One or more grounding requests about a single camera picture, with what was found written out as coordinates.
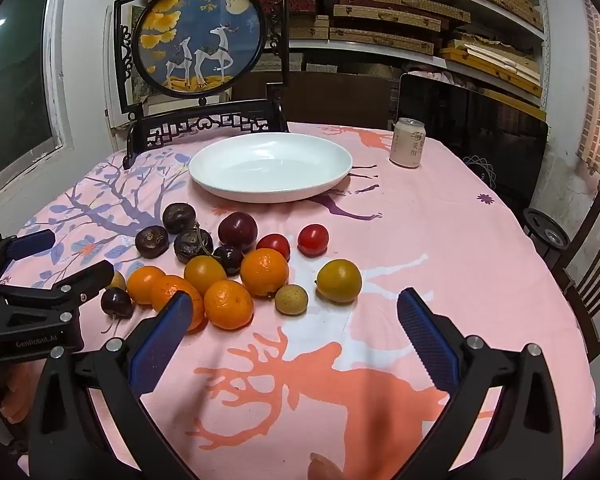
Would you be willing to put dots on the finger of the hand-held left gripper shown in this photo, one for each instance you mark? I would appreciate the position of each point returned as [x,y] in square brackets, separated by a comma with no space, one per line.
[30,244]
[87,280]

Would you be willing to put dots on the small dark purple tomato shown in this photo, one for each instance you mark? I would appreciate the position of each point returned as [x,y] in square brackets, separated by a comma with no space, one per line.
[116,303]

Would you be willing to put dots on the pink cloth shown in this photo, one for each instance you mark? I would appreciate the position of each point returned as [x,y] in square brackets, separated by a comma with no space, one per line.
[425,71]

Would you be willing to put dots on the white shelf unit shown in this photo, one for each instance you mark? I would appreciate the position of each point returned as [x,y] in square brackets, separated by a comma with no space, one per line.
[360,46]

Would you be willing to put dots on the dark brown panel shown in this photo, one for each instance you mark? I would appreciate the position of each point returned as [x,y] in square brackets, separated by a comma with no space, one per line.
[340,97]

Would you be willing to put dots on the black round metal object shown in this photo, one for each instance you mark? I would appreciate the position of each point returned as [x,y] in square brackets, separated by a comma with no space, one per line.
[545,227]

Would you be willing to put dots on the dark wooden chair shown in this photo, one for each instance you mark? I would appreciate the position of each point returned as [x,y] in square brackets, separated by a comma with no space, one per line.
[597,260]

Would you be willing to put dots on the person's left hand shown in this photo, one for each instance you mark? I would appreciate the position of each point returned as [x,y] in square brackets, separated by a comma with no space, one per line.
[22,390]

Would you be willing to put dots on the cardboard box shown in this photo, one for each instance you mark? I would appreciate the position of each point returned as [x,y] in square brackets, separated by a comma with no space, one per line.
[170,101]

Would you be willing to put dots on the stack of yellow flat boxes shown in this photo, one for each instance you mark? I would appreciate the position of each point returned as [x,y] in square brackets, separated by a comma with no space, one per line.
[485,67]

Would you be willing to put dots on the beige drink can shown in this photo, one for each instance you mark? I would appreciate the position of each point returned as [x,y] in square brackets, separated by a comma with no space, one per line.
[407,145]

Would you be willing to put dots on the dark brown water chestnut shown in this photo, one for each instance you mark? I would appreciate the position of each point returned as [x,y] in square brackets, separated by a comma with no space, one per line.
[151,241]
[193,245]
[179,217]

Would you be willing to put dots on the yellow-green tomato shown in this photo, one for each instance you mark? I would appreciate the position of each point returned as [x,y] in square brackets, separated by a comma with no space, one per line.
[338,280]

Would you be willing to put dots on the pink deer printed tablecloth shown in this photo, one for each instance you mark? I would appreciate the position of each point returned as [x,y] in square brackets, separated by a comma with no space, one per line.
[430,240]

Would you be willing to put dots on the olive green tomato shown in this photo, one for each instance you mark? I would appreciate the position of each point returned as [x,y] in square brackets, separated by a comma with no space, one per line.
[291,299]

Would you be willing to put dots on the stack of woven boxes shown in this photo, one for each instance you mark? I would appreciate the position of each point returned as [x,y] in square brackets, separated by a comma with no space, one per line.
[380,17]

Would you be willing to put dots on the white plate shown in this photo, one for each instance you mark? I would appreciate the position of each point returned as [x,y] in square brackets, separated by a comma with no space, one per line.
[270,170]

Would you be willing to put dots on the red cherry tomato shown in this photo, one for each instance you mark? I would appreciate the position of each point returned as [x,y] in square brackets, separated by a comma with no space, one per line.
[313,239]
[275,245]

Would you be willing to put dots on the person's right hand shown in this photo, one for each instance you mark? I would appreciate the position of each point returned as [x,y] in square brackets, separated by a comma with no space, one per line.
[325,467]

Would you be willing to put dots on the black flat screen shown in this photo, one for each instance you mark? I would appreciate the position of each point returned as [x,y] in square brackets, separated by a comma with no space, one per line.
[480,125]

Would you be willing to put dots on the tan longan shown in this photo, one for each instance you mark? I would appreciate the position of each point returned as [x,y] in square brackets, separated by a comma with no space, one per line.
[118,281]

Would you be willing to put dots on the window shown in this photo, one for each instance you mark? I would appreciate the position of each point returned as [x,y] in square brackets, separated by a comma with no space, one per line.
[15,85]

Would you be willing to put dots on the small orange tomato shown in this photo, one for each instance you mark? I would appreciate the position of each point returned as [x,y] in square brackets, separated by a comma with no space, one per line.
[202,272]

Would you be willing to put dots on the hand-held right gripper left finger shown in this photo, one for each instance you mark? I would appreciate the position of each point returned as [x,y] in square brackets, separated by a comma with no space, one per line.
[162,345]

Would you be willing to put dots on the deer embroidery black frame screen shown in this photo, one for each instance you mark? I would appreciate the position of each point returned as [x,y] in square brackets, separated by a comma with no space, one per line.
[200,35]

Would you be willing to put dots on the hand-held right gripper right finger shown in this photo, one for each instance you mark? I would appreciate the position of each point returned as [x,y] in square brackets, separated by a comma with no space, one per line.
[427,340]

